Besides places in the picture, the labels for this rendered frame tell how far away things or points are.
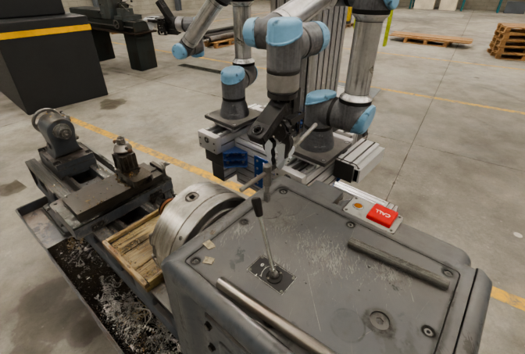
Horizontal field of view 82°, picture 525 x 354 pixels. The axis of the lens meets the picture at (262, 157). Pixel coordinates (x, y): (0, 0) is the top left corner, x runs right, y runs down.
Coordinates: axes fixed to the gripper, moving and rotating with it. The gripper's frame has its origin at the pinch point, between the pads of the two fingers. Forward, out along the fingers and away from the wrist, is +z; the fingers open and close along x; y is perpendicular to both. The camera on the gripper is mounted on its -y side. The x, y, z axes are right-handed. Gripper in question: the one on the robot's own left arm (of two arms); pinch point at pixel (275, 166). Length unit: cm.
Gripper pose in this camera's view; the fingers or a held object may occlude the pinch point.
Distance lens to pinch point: 79.5
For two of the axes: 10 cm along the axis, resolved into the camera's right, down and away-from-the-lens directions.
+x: -7.7, -3.3, 5.5
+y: 6.4, -4.0, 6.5
